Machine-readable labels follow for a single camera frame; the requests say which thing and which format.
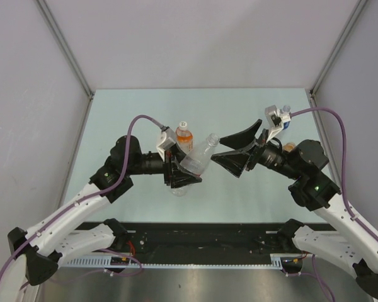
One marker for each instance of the blue drink bottle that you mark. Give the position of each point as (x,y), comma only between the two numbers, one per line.
(286,116)

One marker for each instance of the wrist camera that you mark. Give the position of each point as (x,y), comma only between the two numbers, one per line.
(165,140)
(273,116)

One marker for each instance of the clear water bottle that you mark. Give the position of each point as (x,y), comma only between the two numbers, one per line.
(197,157)

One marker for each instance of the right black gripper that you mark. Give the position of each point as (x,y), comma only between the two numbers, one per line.
(235,161)

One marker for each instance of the orange drink bottle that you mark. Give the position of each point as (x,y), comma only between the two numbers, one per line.
(184,137)

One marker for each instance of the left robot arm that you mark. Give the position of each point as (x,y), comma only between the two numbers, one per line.
(38,252)

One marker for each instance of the left aluminium frame post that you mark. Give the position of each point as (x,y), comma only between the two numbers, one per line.
(63,45)

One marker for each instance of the orange juice bottle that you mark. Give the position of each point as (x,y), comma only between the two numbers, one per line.
(288,147)

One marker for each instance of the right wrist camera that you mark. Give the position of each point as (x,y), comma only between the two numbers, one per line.
(273,116)

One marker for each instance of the white cable duct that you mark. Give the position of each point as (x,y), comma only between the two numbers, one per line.
(107,261)

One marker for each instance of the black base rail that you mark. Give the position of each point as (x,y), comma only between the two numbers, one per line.
(205,243)

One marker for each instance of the aluminium frame post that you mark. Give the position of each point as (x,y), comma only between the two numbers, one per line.
(63,45)
(339,44)

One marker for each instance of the right aluminium frame post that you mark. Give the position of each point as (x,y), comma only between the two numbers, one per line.
(339,44)

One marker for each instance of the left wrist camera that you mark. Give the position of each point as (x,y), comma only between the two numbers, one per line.
(165,140)

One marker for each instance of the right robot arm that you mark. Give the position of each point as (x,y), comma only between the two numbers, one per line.
(314,190)

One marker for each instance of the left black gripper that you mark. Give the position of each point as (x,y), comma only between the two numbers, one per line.
(174,174)

